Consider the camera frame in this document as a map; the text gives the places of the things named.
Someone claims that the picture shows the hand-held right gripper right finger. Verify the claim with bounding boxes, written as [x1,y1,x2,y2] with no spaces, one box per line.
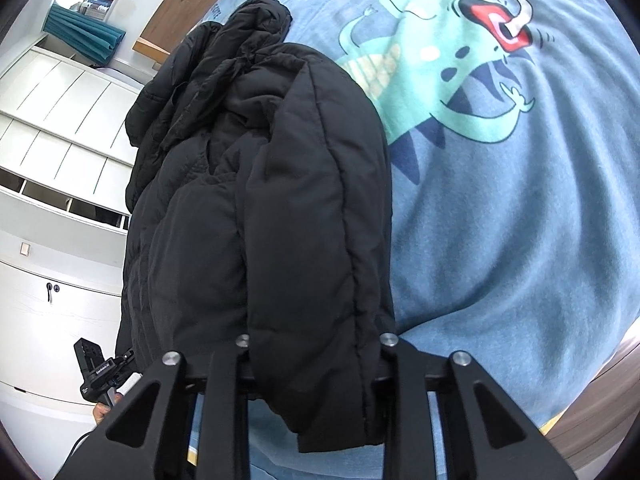
[379,332,576,480]

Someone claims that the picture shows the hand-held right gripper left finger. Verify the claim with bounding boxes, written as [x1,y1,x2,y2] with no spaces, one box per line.
[55,334,252,480]

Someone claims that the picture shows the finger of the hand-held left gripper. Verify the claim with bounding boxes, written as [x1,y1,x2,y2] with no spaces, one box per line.
[106,350,138,386]

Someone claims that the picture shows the black puffer coat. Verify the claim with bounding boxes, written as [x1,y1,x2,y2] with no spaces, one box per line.
[115,0,399,454]

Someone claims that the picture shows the person's left hand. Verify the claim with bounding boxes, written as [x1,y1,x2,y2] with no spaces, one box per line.
[91,392,125,427]

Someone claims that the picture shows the white wardrobe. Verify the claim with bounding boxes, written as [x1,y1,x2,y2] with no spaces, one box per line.
[0,30,147,411]

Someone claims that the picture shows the bed with blue printed sheet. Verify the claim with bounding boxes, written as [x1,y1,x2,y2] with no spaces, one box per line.
[187,0,640,480]

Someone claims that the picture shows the teal curtain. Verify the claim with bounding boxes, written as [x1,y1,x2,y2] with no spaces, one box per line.
[42,2,127,68]

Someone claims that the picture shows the wooden headboard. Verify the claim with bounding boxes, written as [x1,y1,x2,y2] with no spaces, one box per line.
[132,0,263,72]

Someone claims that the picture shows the black cable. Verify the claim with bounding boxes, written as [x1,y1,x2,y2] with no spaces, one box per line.
[67,422,101,467]

